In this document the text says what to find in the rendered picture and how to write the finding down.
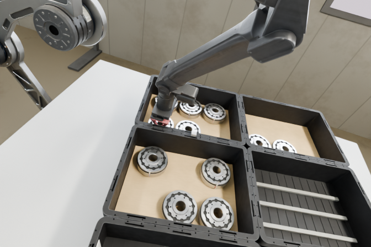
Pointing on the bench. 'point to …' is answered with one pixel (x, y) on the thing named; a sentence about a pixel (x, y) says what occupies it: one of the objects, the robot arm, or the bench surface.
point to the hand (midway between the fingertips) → (160, 122)
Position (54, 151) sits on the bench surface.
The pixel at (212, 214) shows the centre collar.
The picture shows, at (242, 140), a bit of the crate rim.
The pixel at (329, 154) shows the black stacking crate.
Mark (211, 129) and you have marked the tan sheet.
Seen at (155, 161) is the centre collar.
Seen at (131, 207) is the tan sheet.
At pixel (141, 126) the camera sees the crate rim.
